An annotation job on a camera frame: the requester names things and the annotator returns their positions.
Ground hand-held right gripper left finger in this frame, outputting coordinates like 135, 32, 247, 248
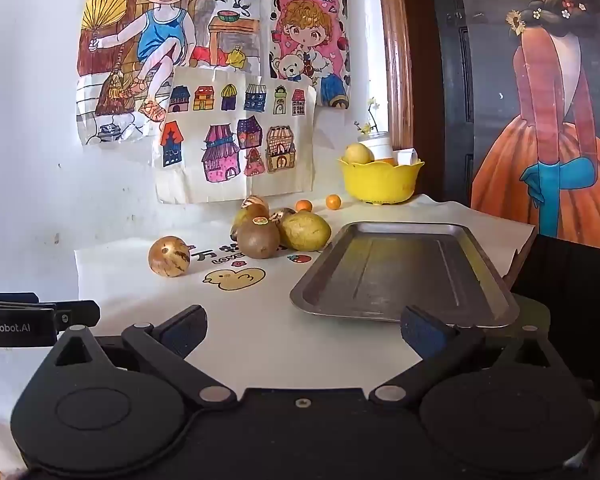
42, 304, 238, 408

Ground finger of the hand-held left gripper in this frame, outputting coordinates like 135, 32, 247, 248
0, 291, 101, 334

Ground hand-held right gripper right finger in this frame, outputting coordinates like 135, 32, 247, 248
369, 305, 557, 408

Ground metal tray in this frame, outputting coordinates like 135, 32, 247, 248
289, 221, 521, 329

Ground golden brown streaked fruit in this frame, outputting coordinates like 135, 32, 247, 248
148, 236, 191, 278

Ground brown kiwi with sticker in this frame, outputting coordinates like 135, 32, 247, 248
236, 216, 281, 260

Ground large yellow-green fruit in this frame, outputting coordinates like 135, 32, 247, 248
278, 211, 332, 252

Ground white printed tablecloth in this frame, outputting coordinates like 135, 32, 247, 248
74, 192, 537, 396

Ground yellow bowl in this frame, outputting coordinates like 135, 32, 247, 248
337, 156, 425, 207

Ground yellow pear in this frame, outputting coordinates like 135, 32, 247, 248
343, 143, 376, 166

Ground white jar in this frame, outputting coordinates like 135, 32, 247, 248
358, 131, 395, 161

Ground colourful houses drawing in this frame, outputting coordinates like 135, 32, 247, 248
152, 66, 317, 205

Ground black door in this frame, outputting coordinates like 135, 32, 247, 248
420, 0, 600, 256

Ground orange dress girl poster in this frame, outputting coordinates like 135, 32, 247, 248
455, 0, 600, 253

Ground boy with fan drawing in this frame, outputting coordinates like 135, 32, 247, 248
75, 0, 263, 146

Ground girl with teddy drawing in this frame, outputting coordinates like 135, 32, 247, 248
269, 0, 353, 108

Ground wooden door frame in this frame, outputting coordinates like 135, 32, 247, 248
375, 0, 416, 151

